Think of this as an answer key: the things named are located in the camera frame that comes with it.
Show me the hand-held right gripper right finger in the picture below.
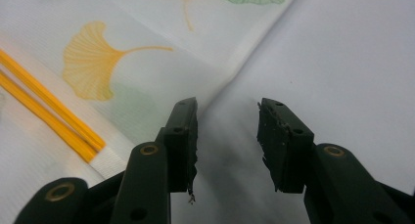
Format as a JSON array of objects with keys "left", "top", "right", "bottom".
[{"left": 256, "top": 97, "right": 413, "bottom": 224}]

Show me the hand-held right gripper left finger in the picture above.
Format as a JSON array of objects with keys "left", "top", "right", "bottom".
[{"left": 110, "top": 97, "right": 199, "bottom": 224}]

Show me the white leaf-print cloth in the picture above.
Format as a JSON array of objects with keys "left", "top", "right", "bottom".
[{"left": 0, "top": 0, "right": 302, "bottom": 224}]

